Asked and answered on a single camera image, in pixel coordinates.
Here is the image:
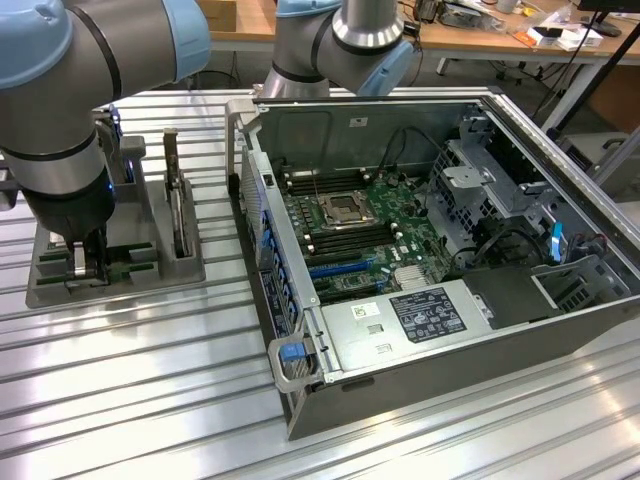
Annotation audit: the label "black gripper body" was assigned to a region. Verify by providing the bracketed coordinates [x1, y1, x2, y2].
[22, 168, 120, 247]

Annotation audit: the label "black RAM slot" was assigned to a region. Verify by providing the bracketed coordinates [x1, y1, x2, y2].
[307, 233, 400, 250]
[286, 173, 367, 185]
[287, 178, 371, 191]
[304, 228, 397, 245]
[302, 223, 394, 240]
[309, 238, 404, 256]
[284, 168, 364, 180]
[289, 183, 375, 197]

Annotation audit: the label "grey parts rack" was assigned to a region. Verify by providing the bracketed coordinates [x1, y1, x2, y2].
[25, 107, 207, 309]

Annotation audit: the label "black expansion slot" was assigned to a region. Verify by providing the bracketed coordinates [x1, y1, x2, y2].
[304, 251, 364, 269]

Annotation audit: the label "blue expansion slot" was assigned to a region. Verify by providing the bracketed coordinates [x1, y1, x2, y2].
[307, 259, 367, 280]

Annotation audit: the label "CPU socket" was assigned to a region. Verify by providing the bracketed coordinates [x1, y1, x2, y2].
[318, 192, 365, 232]

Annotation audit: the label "cardboard box on desk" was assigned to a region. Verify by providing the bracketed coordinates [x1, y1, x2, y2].
[206, 0, 239, 33]

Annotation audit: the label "wooden desk with cardboard box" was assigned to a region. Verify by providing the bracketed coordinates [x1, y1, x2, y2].
[208, 0, 277, 46]

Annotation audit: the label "grey power supply unit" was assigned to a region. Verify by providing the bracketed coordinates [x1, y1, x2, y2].
[319, 279, 496, 374]

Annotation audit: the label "green motherboard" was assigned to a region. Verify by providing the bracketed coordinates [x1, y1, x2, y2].
[279, 164, 451, 306]

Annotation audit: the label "silver chipset heatsink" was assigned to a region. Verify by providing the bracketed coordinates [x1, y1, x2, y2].
[394, 264, 427, 290]

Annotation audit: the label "grey open PC case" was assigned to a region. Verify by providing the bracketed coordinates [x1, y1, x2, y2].
[224, 89, 640, 442]

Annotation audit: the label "metal disk bay cage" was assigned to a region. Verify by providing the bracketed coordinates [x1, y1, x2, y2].
[428, 138, 551, 251]

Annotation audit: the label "wooden desk with clutter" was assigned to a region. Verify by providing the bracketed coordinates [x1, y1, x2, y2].
[408, 0, 640, 76]

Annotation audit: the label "black tripod leg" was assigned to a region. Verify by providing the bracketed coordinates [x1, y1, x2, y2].
[543, 19, 640, 135]

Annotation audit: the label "white boxes on desk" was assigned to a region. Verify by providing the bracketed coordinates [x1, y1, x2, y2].
[529, 23, 605, 52]

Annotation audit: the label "brown cardboard box under desk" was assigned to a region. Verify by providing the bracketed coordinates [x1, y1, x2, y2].
[584, 64, 640, 134]

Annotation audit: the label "black monitor stand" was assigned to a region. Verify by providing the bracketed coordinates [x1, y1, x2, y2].
[579, 0, 624, 37]

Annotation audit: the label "hard disk with blue bracket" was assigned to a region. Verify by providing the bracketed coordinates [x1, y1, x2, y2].
[92, 104, 136, 189]

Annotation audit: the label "graphics card with metal bracket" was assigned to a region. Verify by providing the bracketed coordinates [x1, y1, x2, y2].
[162, 127, 196, 261]

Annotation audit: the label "thin black wire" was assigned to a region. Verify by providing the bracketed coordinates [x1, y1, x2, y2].
[378, 126, 442, 175]

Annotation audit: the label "black wire bundle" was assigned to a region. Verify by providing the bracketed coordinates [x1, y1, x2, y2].
[469, 227, 547, 271]

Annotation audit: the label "blue flat wire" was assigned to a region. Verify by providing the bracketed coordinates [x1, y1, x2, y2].
[549, 222, 567, 261]

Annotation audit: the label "grey case with handle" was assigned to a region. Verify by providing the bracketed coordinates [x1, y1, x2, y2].
[559, 132, 632, 174]

